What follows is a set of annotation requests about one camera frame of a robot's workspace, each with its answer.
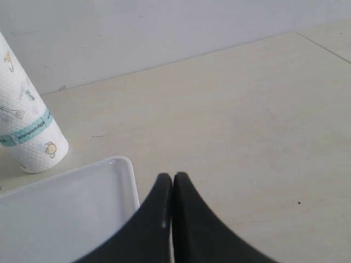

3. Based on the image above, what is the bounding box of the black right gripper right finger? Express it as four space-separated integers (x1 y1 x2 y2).
173 172 275 262

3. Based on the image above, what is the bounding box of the white rectangular plastic tray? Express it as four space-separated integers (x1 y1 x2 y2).
1 157 143 262

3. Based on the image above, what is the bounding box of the printed white paper towel roll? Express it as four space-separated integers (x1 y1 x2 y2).
1 37 69 174

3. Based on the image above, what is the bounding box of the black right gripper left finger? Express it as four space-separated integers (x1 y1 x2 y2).
77 173 172 262

